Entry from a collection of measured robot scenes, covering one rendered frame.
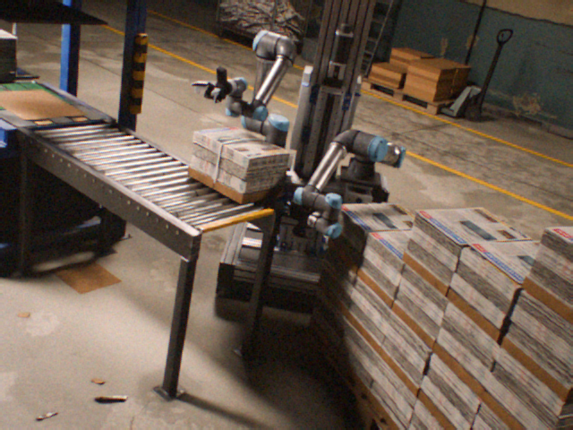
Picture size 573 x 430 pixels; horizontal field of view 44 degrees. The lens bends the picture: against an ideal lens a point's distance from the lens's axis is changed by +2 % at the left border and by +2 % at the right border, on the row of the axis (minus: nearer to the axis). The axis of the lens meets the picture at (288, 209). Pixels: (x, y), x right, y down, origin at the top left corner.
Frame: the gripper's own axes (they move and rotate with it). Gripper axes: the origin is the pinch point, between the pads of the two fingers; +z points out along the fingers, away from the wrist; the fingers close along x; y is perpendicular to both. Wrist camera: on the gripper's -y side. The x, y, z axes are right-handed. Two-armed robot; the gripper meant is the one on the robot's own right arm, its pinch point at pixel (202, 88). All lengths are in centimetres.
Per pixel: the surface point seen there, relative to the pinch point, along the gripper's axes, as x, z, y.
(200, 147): -9.0, 2.8, 25.6
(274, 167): -43.5, -8.1, 22.0
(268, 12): 336, -654, 110
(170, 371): -54, 52, 105
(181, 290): -47, 51, 65
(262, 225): -51, 2, 46
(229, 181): -31.2, 7.6, 31.4
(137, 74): 70, -43, 28
